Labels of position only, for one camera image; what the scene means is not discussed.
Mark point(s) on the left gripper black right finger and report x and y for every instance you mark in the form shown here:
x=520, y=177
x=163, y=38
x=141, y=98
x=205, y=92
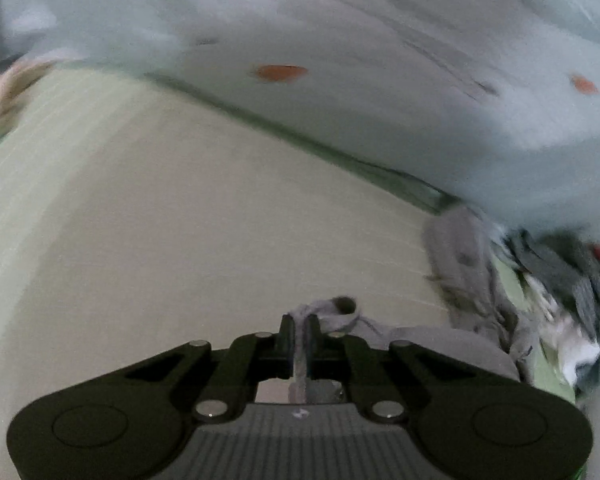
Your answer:
x=349, y=360

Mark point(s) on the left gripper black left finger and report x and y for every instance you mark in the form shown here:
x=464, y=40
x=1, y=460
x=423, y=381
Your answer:
x=236, y=372

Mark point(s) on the grey zip hoodie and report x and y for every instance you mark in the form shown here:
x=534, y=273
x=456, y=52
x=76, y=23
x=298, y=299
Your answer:
x=486, y=329

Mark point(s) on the green checked bed sheet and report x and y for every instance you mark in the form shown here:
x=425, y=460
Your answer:
x=133, y=219

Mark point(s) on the white garment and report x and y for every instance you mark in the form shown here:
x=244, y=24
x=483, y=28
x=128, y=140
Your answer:
x=559, y=331

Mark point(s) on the grey plaid shirt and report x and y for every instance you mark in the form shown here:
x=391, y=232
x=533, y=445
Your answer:
x=567, y=268

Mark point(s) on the light green carrot-print quilt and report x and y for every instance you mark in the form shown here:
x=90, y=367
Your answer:
x=496, y=102

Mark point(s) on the beige pink folded cloth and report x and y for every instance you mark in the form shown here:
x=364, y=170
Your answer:
x=17, y=77

